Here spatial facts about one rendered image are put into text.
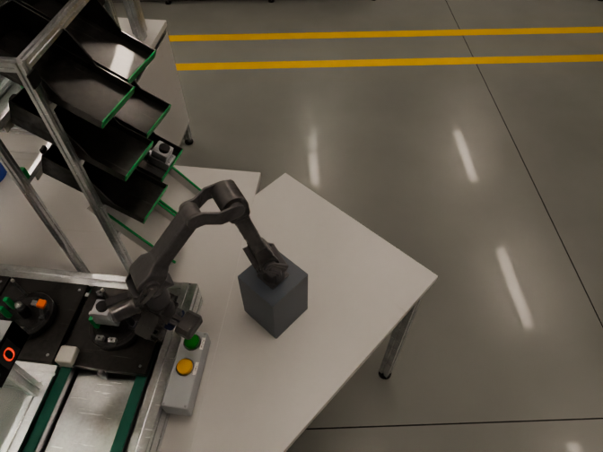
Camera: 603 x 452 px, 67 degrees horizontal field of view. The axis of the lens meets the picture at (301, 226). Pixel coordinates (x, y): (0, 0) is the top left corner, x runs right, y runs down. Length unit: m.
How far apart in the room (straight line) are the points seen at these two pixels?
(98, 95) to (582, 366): 2.35
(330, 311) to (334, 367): 0.18
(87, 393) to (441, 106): 3.06
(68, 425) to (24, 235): 0.75
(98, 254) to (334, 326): 0.83
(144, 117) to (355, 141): 2.16
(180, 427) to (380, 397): 1.15
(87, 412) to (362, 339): 0.77
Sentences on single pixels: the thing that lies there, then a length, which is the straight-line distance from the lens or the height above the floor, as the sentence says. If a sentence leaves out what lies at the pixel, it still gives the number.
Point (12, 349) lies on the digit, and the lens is 1.20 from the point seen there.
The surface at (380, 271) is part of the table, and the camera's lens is 1.54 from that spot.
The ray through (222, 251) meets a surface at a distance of 1.59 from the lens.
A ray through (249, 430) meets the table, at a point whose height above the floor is 0.86.
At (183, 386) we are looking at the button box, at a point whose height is 0.96.
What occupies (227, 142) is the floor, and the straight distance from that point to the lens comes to 3.29.
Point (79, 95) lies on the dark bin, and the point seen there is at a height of 1.54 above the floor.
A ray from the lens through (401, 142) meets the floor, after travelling 3.32.
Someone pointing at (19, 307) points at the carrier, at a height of 1.04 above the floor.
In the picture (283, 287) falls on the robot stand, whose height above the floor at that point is 1.06.
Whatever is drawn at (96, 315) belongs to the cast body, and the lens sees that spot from 1.30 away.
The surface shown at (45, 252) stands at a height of 0.86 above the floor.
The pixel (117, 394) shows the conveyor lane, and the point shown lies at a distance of 1.38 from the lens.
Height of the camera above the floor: 2.14
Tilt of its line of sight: 52 degrees down
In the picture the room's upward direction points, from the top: straight up
